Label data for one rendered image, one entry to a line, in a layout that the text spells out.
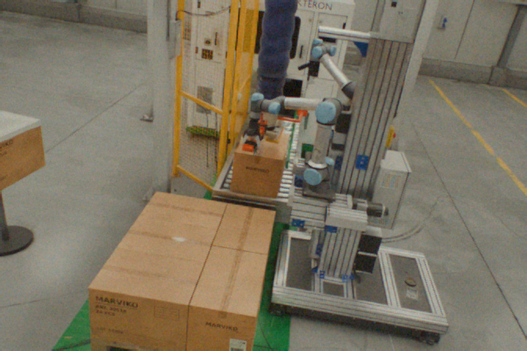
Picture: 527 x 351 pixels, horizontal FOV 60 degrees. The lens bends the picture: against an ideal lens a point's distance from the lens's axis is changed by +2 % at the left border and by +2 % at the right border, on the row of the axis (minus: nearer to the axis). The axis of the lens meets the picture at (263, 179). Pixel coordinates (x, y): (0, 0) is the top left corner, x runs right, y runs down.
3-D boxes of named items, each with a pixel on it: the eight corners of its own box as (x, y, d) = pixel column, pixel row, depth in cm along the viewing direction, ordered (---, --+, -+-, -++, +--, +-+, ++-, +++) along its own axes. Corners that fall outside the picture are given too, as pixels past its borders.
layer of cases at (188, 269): (155, 231, 387) (156, 190, 369) (269, 250, 383) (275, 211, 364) (90, 337, 281) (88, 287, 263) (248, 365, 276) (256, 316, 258)
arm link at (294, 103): (348, 95, 274) (278, 92, 297) (342, 98, 265) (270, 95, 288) (348, 113, 278) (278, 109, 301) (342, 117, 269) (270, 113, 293)
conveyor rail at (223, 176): (249, 120, 586) (251, 106, 578) (253, 121, 586) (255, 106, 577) (211, 208, 381) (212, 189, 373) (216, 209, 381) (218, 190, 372)
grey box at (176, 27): (176, 52, 409) (176, 18, 395) (181, 53, 409) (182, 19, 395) (169, 57, 391) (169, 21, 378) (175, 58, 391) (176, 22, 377)
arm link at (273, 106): (284, 100, 285) (269, 96, 289) (275, 104, 276) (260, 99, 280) (282, 112, 288) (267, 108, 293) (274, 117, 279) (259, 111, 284)
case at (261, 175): (242, 164, 431) (247, 126, 413) (283, 172, 428) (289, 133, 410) (229, 194, 378) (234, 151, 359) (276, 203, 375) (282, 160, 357)
